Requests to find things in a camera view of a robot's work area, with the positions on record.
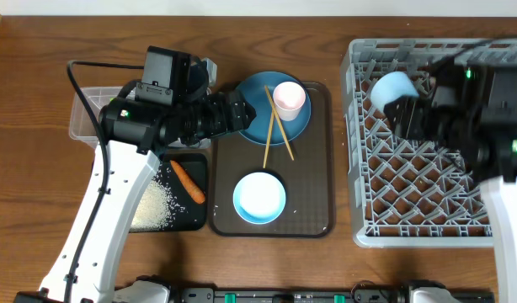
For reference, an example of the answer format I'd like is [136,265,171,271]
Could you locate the wooden chopstick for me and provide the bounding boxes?
[263,110,274,168]
[264,85,295,161]

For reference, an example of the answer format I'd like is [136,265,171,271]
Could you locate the dark blue plate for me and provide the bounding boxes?
[237,72,312,146]

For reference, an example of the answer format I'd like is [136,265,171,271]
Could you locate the light blue cup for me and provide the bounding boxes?
[370,72,419,113]

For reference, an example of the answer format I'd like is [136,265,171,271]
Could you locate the pink cup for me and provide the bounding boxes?
[273,82,306,121]

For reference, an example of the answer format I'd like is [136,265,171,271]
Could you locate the orange carrot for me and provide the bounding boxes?
[170,160,206,204]

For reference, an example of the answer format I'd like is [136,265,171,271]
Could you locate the light blue bowl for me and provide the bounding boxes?
[232,172,287,225]

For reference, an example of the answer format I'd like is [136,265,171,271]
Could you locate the pile of white rice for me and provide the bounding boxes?
[130,164,187,232]

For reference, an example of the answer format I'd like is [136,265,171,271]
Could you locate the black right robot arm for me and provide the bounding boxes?
[370,58,517,302]

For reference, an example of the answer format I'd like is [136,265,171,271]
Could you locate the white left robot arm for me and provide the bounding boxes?
[14,91,256,302]

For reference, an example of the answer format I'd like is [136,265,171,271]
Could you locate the grey dishwasher rack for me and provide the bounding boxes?
[340,38,517,248]

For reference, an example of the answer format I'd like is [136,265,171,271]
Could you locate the brown serving tray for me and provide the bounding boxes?
[208,82,335,238]

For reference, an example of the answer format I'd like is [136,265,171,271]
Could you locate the black tray bin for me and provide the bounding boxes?
[160,153,209,231]

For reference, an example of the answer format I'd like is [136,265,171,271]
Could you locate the clear plastic bin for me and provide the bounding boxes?
[68,86,212,151]

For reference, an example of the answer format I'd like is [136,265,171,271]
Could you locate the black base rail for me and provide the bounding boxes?
[112,276,496,303]

